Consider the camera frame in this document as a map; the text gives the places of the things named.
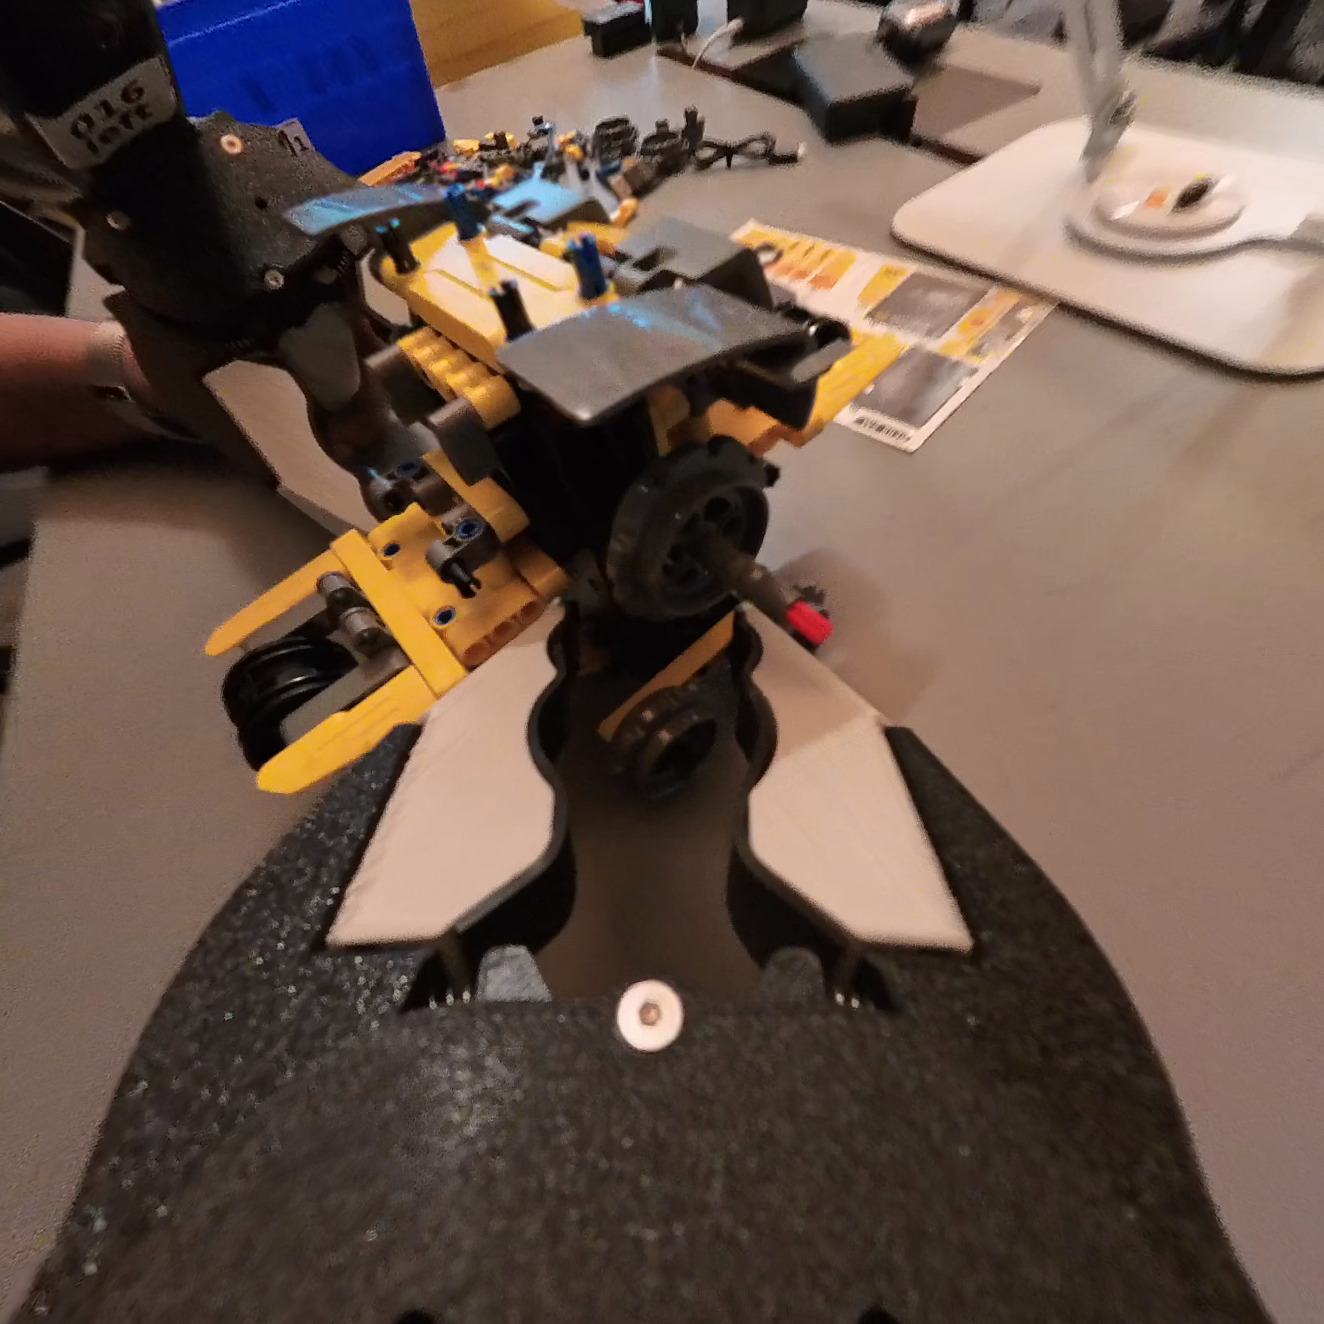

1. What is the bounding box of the grey earbuds case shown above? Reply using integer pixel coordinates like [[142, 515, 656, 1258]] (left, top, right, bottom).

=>
[[877, 0, 960, 54]]

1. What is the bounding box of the yellow black sticker sheet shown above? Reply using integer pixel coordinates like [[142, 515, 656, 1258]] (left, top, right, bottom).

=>
[[732, 217, 1059, 457]]

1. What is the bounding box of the yellow black brick vehicle model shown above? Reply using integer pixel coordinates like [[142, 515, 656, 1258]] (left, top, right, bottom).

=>
[[204, 184, 856, 800]]

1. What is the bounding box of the person's left hand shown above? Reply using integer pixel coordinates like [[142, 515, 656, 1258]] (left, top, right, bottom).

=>
[[0, 310, 157, 477]]

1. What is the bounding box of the yellow plastic bin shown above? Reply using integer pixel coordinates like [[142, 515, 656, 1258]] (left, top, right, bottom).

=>
[[408, 0, 587, 91]]

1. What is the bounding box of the pile of loose brick parts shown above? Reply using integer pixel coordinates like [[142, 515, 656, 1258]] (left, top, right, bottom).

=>
[[360, 104, 811, 214]]

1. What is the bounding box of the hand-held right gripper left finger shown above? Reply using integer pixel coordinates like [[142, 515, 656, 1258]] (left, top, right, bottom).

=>
[[325, 604, 572, 952]]

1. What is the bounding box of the white book stand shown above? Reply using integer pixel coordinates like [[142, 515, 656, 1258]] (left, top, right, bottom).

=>
[[891, 0, 1324, 377]]

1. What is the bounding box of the black desk mat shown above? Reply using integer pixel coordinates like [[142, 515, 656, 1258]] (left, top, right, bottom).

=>
[[659, 25, 1043, 166]]

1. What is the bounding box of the white cable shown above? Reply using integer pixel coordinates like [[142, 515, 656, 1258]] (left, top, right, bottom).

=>
[[684, 15, 749, 76]]

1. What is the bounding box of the black power bank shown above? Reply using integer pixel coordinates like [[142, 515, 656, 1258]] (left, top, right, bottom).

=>
[[794, 54, 918, 144]]

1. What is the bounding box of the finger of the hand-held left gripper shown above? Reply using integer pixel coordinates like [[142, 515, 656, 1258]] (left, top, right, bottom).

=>
[[201, 356, 386, 534]]

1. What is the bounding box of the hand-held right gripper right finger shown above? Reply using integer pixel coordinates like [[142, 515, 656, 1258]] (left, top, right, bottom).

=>
[[728, 604, 976, 956]]

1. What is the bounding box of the small black battery block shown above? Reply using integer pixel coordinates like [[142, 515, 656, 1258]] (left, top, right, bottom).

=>
[[582, 0, 655, 59]]

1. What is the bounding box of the blue plastic bin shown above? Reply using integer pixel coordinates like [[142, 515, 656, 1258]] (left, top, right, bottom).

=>
[[154, 0, 448, 179]]

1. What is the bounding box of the black charger dock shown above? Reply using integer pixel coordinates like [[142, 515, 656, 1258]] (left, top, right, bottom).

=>
[[727, 0, 811, 50]]

